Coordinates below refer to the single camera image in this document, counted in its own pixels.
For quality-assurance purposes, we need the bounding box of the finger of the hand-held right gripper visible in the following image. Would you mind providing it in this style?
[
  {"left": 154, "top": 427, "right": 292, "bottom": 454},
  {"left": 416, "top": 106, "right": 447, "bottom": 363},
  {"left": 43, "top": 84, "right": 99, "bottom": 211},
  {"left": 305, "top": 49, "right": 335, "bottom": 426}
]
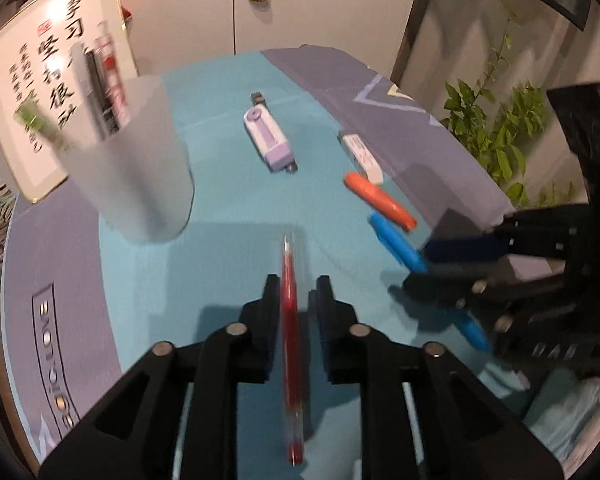
[
  {"left": 422, "top": 207, "right": 516, "bottom": 263},
  {"left": 402, "top": 257, "right": 571, "bottom": 311}
]

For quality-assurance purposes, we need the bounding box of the frosted plastic cup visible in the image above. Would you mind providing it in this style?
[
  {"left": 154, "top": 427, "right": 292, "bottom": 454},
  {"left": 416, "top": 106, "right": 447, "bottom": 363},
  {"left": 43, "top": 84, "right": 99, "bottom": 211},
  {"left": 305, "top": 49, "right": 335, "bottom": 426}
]
[{"left": 72, "top": 74, "right": 196, "bottom": 242}]

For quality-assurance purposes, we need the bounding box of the blue grey printed tablecloth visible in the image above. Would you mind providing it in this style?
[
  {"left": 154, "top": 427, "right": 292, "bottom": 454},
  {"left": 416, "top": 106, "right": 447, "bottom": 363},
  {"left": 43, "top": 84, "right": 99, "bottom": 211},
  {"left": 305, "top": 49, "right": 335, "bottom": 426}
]
[{"left": 2, "top": 45, "right": 531, "bottom": 480}]

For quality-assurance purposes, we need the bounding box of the red gel pen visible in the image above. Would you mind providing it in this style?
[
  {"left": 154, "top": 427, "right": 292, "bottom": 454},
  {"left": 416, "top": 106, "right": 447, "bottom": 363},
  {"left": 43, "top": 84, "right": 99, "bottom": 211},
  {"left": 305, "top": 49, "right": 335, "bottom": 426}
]
[{"left": 279, "top": 227, "right": 305, "bottom": 466}]

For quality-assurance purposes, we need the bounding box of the purple correction tape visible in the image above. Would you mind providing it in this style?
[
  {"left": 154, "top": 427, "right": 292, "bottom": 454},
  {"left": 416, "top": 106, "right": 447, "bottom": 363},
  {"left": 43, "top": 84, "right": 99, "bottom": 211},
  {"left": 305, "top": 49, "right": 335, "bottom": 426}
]
[{"left": 244, "top": 92, "right": 299, "bottom": 175}]

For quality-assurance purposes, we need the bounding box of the white eraser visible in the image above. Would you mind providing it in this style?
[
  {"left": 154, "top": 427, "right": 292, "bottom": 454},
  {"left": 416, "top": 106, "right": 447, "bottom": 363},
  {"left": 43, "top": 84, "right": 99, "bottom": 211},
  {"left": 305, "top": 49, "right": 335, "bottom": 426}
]
[{"left": 339, "top": 131, "right": 384, "bottom": 185}]

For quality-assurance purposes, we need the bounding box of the gold framed calligraphy sign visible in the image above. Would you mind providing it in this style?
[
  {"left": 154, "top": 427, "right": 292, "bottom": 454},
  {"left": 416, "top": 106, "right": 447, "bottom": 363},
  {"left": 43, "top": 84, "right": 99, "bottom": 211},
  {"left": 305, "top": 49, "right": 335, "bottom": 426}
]
[{"left": 0, "top": 0, "right": 141, "bottom": 204}]

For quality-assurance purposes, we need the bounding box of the blue marker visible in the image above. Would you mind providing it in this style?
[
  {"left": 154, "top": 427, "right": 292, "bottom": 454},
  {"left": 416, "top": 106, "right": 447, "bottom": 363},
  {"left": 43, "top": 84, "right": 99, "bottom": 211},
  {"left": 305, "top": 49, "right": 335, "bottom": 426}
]
[{"left": 369, "top": 213, "right": 492, "bottom": 352}]

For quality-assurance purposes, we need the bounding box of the glass cabinet door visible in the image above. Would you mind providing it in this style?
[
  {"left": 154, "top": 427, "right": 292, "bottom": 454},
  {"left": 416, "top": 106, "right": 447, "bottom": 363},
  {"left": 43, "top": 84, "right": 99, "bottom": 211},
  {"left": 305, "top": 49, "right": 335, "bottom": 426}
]
[{"left": 390, "top": 0, "right": 597, "bottom": 92}]

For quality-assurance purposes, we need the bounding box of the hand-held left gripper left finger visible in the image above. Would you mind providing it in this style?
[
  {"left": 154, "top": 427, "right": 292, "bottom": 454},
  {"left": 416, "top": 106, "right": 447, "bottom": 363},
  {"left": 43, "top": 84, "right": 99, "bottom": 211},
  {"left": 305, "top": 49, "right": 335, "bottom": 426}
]
[{"left": 40, "top": 275, "right": 281, "bottom": 480}]

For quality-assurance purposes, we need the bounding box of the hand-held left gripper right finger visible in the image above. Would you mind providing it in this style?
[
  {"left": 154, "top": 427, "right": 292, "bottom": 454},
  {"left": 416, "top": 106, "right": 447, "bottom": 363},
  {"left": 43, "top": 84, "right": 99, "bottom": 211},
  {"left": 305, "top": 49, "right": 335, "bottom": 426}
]
[{"left": 307, "top": 275, "right": 563, "bottom": 480}]

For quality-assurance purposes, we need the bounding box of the black pen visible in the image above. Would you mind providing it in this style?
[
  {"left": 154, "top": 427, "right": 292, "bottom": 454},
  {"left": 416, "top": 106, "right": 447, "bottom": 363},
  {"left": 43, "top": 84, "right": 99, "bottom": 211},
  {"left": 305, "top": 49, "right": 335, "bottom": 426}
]
[{"left": 82, "top": 42, "right": 122, "bottom": 137}]

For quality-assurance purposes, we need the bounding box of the orange marker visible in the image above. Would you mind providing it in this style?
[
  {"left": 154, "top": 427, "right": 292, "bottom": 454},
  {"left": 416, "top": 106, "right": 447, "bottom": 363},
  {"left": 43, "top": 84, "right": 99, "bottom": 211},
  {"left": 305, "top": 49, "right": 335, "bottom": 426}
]
[{"left": 344, "top": 172, "right": 417, "bottom": 232}]

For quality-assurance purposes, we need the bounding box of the pale blue cloth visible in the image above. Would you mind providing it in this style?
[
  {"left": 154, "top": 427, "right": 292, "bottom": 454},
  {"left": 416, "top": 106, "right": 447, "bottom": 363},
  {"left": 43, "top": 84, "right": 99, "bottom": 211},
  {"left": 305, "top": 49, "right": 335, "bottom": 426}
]
[{"left": 524, "top": 370, "right": 600, "bottom": 462}]

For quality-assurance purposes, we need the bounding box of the green potted plant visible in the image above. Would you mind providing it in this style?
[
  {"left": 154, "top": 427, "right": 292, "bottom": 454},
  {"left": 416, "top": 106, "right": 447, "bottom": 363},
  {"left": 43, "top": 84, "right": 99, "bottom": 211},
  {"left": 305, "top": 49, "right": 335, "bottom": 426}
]
[{"left": 440, "top": 10, "right": 587, "bottom": 211}]

